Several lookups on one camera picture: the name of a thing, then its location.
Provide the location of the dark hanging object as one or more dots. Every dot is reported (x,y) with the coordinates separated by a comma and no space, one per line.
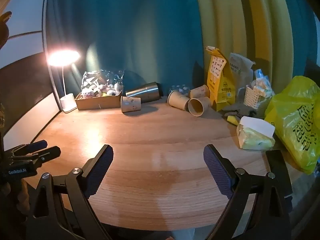
(4,27)

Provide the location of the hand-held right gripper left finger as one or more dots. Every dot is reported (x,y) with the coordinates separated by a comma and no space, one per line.
(100,170)

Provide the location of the tissue pack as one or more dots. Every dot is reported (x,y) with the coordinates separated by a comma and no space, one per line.
(250,135)

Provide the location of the pile of white snack packets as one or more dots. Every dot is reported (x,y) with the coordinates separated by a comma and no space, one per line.
(100,90)

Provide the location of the yellow plastic bag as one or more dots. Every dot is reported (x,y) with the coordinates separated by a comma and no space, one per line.
(295,115)

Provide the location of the yellow curtain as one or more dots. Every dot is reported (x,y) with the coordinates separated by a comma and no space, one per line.
(250,25)

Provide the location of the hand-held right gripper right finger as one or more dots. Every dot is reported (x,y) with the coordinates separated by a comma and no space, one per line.
(217,170)

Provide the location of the pale packets bundle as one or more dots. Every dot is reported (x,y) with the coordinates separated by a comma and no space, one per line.
(261,85)

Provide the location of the white plastic basket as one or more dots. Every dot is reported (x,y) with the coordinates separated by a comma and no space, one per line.
(251,97)

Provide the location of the yellow paper bag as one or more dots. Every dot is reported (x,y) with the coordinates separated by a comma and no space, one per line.
(220,87)

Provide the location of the teal curtain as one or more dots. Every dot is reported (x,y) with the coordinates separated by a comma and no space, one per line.
(125,30)

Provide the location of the dark cloth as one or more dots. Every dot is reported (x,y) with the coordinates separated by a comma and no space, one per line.
(240,110)

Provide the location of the steel tumbler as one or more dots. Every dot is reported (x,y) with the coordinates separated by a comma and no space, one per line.
(145,91)

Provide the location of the white desk lamp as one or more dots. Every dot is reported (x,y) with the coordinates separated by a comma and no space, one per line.
(68,102)

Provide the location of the brown cardboard box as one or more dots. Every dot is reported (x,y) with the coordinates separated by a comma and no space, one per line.
(100,103)

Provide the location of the white paper bag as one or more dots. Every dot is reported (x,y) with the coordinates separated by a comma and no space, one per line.
(240,67)

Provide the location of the printed brown paper cup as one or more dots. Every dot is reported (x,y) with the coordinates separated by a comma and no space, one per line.
(131,104)

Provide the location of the small yellow packet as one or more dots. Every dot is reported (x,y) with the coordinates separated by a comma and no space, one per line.
(233,120)

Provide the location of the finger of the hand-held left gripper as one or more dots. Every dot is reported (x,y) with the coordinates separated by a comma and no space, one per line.
(37,145)
(51,153)

